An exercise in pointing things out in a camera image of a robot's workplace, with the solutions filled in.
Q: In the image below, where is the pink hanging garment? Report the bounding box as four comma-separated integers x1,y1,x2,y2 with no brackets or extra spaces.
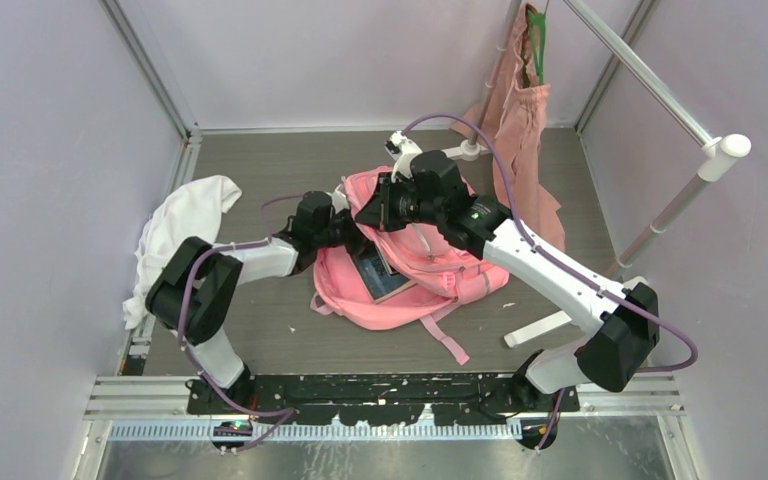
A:
464,3,565,251

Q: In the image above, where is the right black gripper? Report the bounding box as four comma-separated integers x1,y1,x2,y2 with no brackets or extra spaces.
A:
355,172,443,234

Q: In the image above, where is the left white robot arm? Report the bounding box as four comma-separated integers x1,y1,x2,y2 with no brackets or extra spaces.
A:
144,190,359,413

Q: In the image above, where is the white perforated cable rail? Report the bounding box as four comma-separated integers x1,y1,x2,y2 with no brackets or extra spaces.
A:
109,419,522,442

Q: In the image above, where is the green clothes hanger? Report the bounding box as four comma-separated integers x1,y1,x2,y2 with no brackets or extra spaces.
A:
525,5,547,87

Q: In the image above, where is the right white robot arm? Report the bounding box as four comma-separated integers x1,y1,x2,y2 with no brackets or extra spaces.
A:
354,150,659,411

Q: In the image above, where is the white clothes rack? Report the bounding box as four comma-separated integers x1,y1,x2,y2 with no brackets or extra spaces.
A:
440,0,752,349

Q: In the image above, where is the black book gold cover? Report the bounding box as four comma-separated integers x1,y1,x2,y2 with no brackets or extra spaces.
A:
350,244,416,303

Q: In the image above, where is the white cloth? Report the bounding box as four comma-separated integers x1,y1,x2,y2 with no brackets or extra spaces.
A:
122,175,242,330

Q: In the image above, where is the pink student backpack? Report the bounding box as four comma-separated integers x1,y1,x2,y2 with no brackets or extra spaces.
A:
309,165,511,367

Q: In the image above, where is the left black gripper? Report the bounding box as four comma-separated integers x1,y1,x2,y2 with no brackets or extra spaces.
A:
313,204,399,259

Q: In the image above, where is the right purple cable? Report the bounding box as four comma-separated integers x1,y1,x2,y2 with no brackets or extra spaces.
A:
400,112,699,376

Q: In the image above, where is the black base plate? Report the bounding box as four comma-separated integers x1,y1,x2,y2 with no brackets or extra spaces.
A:
185,372,580,427

